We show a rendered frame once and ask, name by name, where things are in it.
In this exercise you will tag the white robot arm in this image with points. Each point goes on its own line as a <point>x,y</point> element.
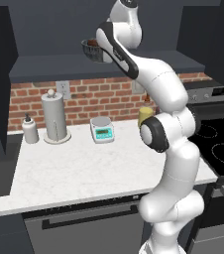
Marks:
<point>173,185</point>

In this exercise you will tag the yellow bowl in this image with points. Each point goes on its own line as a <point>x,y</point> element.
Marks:
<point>145,115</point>

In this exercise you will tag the dark open upper cabinet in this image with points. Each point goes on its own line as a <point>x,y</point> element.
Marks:
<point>57,39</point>

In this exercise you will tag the dark lower cabinet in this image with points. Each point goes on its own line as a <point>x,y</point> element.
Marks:
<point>5,236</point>

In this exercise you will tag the teal and white kitchen scale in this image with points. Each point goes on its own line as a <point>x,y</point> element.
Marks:
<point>102,130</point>

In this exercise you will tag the brown bottle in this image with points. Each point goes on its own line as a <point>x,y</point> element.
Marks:
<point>147,99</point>

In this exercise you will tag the grey paper towel roll holder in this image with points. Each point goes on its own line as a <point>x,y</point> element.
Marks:
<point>54,115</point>

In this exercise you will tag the white soap dispenser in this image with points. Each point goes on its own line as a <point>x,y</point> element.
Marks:
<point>30,131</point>

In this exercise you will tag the grey dishwasher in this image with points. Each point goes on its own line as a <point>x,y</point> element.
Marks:
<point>84,228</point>

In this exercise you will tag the black stove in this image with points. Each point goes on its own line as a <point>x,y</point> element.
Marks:
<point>221,139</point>

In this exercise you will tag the white wall outlet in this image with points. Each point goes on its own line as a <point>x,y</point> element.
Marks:
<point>63,89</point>
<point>137,87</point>

